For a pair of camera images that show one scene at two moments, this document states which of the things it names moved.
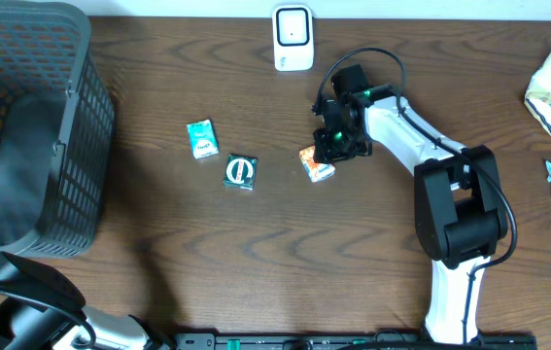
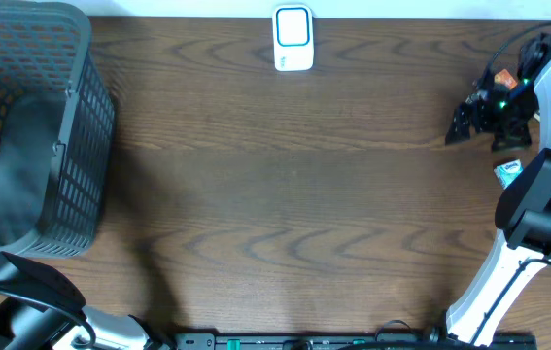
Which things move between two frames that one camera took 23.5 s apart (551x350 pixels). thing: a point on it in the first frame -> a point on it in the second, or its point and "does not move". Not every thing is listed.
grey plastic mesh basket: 39,126 does not move
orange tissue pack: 315,170 -> 505,78
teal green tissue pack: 202,138 -> 507,172
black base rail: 352,341 does not move
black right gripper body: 336,141 -> 515,105
